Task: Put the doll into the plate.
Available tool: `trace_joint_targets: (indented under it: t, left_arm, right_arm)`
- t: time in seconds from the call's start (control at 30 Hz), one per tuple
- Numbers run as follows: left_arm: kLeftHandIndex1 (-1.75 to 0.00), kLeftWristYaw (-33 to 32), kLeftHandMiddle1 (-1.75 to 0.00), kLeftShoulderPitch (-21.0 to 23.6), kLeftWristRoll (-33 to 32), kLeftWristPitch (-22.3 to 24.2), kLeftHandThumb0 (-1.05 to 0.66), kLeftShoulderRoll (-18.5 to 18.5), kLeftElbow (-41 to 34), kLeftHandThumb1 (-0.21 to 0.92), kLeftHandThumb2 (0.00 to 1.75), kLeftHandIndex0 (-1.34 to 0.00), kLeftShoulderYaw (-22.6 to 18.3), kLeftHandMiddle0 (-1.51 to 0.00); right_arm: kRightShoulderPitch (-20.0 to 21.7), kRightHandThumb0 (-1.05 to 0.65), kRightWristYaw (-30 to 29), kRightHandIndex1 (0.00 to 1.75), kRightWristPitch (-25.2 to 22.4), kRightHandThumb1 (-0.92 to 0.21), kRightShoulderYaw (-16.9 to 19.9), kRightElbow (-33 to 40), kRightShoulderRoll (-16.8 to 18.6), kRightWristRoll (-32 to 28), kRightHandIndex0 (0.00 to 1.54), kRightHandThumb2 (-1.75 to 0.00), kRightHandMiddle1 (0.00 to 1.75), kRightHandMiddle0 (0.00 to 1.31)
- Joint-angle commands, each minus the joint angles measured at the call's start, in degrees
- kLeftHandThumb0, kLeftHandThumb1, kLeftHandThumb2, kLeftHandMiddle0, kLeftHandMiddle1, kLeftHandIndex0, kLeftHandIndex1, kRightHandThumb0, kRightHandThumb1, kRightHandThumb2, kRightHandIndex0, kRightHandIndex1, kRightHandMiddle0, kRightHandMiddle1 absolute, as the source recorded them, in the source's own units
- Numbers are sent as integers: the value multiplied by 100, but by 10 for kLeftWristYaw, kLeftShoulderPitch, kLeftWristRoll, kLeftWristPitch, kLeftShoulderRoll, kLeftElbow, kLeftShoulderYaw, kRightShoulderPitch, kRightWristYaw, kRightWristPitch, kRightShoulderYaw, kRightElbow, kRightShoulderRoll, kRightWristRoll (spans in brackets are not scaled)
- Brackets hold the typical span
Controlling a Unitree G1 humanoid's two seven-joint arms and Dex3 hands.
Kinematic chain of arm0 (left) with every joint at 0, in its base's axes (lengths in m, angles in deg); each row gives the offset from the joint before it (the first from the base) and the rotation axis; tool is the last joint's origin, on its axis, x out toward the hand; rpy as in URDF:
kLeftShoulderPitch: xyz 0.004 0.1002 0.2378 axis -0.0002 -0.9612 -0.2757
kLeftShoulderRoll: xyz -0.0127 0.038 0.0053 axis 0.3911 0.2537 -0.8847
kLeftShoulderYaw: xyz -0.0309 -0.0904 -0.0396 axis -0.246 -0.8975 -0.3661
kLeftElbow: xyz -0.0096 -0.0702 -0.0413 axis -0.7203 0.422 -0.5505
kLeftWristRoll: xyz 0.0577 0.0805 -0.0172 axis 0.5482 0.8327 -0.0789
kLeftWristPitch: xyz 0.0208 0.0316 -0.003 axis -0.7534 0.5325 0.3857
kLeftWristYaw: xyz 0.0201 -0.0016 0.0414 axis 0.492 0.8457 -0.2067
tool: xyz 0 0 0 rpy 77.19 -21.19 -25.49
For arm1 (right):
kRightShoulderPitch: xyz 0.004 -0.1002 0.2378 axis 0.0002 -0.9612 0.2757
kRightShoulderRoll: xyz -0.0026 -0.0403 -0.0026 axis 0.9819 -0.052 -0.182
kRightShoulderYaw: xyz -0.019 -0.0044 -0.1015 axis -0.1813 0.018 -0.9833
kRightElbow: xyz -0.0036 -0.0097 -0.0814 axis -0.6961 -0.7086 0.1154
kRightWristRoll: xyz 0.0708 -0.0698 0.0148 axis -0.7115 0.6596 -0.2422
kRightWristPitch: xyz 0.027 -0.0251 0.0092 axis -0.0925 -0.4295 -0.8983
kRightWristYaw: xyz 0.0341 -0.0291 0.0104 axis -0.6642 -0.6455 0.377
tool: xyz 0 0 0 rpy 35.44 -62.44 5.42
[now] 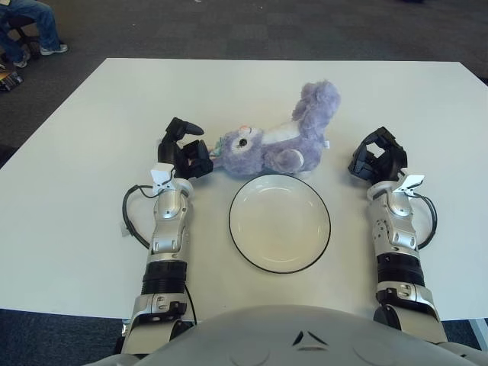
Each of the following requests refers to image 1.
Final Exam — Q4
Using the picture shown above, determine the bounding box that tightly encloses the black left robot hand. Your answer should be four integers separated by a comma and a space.
156, 117, 214, 180

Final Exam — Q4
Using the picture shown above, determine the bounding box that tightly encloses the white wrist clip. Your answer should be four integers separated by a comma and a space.
149, 162, 176, 191
396, 174, 425, 197

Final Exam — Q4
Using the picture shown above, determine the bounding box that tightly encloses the black office chair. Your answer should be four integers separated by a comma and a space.
5, 14, 41, 59

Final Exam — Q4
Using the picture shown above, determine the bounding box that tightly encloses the grey robot torso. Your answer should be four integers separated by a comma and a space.
89, 303, 488, 366

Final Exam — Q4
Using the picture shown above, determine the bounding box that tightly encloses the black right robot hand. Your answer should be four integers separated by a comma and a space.
347, 127, 409, 188

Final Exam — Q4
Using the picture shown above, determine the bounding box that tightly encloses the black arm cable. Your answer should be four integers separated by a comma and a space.
413, 192, 438, 251
121, 184, 161, 249

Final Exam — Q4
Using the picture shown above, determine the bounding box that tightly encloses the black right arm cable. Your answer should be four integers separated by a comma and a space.
413, 192, 438, 251

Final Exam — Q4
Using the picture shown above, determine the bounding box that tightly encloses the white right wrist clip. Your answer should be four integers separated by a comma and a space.
396, 174, 425, 197

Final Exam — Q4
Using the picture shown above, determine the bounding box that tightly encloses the purple plush bunny doll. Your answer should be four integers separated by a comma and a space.
208, 79, 342, 180

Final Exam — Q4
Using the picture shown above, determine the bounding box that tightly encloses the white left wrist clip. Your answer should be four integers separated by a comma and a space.
149, 162, 176, 191

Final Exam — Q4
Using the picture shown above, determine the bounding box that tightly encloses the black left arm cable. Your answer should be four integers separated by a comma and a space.
121, 184, 161, 249

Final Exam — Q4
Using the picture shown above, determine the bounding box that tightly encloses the white plate with black rim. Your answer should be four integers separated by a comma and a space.
228, 174, 332, 274

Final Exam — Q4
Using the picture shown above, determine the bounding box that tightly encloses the seated person in jeans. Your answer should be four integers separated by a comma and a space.
0, 0, 69, 69

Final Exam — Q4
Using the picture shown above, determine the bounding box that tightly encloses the white table leg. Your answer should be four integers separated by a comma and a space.
467, 318, 488, 352

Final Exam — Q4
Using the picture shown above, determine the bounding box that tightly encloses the dark object on floor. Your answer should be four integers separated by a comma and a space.
0, 70, 24, 92

